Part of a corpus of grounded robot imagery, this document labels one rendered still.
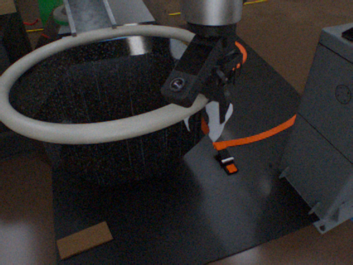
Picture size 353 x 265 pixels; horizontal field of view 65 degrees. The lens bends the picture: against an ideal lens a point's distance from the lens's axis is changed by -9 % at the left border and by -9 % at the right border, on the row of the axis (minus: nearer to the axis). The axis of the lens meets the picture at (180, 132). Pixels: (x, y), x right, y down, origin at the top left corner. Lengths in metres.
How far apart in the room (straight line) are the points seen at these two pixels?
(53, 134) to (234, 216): 1.18
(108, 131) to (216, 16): 0.22
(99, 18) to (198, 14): 0.56
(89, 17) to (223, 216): 1.07
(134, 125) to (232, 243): 1.08
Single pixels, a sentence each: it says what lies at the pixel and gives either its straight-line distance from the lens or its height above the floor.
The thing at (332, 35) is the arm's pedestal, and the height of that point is 0.84.
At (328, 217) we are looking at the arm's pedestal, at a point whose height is 0.02.
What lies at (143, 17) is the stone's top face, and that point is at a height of 0.87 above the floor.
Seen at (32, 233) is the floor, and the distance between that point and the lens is 1.62.
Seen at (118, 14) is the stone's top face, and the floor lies 0.87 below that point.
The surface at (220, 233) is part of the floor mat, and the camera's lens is 1.46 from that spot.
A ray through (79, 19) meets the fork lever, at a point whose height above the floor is 0.97.
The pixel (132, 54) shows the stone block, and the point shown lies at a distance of 1.09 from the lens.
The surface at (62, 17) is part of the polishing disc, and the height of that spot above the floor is 0.89.
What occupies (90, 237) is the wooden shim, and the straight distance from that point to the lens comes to 1.47.
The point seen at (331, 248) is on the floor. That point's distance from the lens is 1.59.
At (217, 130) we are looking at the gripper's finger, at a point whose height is 0.95.
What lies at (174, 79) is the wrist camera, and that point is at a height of 1.06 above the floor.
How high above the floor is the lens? 1.29
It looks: 43 degrees down
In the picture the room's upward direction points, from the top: straight up
